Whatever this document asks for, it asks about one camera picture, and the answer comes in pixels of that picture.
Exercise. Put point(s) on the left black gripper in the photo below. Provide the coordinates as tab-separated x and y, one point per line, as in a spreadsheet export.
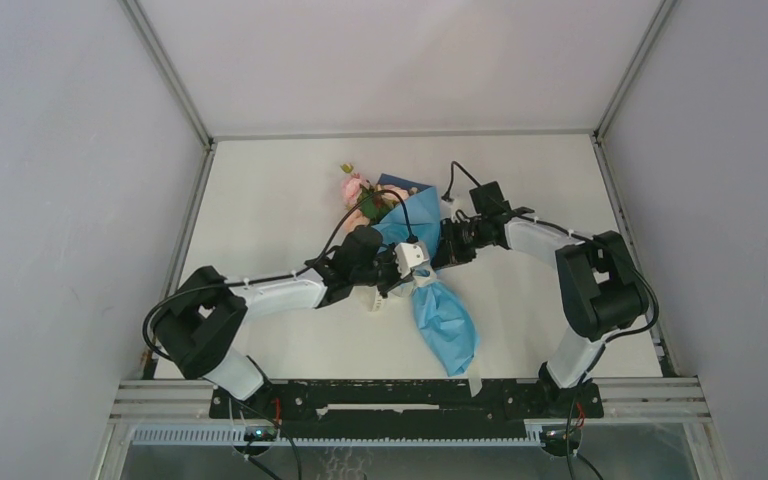
395	278

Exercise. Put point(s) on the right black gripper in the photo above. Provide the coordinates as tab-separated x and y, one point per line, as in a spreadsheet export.
448	252

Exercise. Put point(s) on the pink rose stem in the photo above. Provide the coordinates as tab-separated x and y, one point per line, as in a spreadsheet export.
395	194
357	191
354	220

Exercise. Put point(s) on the blue wrapping paper sheet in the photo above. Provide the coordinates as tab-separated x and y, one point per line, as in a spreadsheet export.
439	314

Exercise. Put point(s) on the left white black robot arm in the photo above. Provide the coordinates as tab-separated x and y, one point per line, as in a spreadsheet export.
195	328

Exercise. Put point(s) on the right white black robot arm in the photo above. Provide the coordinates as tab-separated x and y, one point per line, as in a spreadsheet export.
602	292

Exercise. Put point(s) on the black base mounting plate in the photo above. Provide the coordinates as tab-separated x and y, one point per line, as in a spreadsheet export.
321	410

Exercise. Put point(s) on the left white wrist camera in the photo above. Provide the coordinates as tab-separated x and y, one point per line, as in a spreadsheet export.
410	256

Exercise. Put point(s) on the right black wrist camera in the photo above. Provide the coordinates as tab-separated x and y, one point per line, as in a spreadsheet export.
488	200

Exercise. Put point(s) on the aluminium front frame rail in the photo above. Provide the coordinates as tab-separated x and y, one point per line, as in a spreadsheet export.
624	400

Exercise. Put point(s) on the white slotted cable duct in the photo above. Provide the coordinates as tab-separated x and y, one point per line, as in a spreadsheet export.
193	435

